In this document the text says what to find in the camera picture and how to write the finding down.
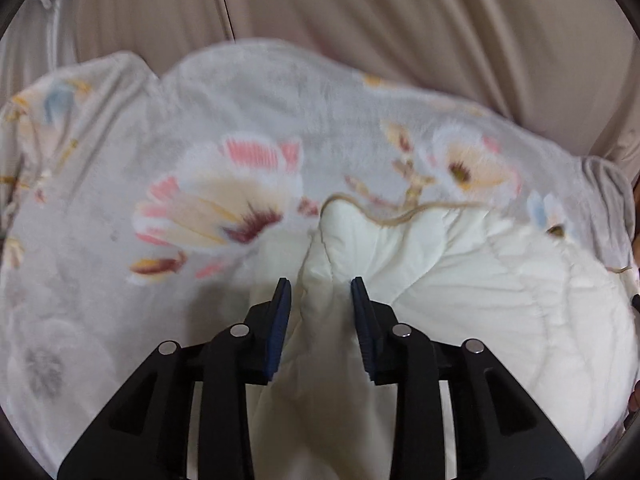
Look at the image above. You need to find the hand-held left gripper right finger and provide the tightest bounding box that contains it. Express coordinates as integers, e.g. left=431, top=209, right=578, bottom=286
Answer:
left=350, top=275, right=589, bottom=480

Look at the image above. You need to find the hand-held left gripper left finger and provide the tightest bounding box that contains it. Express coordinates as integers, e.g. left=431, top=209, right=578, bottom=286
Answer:
left=57, top=277, right=293, bottom=480

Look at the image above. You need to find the cream quilted jacket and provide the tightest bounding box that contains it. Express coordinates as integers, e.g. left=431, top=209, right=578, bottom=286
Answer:
left=244, top=195, right=640, bottom=480

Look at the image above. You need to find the grey floral blanket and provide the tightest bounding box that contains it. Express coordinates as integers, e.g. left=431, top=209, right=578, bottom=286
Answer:
left=0, top=39, right=640, bottom=468

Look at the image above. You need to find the beige curtain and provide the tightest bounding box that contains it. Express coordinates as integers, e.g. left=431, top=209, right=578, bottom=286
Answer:
left=75, top=0, right=640, bottom=163

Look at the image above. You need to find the white sheer curtain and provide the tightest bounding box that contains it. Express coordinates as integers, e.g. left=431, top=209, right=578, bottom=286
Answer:
left=0, top=0, right=83, bottom=106

